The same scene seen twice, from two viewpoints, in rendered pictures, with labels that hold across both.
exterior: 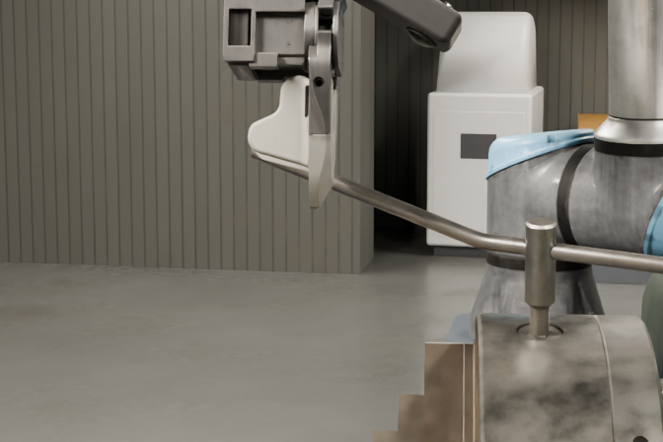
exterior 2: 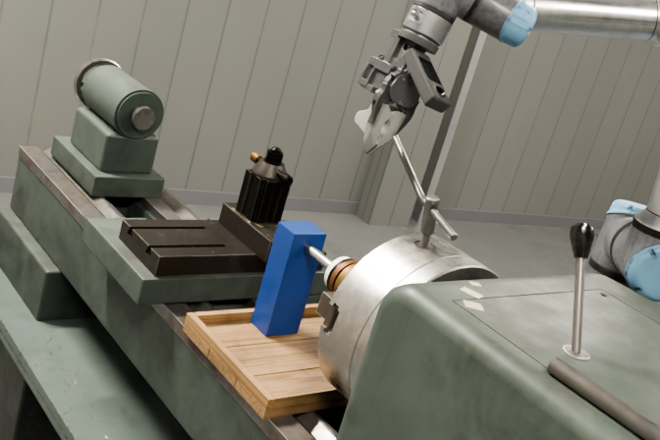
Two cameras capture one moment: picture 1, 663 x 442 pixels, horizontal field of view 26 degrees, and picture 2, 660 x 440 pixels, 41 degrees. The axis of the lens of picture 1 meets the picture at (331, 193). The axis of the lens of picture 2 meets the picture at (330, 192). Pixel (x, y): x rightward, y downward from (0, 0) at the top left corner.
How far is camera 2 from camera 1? 100 cm
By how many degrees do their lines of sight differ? 44
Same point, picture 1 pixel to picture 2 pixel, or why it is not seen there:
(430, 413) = not seen: hidden behind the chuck
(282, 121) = (365, 114)
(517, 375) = (390, 251)
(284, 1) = (384, 67)
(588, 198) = (620, 243)
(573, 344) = (424, 254)
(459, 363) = not seen: hidden behind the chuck
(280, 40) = (377, 82)
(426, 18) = (423, 92)
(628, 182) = (631, 241)
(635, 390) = (417, 278)
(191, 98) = not seen: outside the picture
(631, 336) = (449, 264)
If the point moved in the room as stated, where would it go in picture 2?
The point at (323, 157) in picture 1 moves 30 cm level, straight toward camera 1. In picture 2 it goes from (368, 133) to (223, 125)
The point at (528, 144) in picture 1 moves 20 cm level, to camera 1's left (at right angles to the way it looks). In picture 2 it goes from (619, 205) to (536, 166)
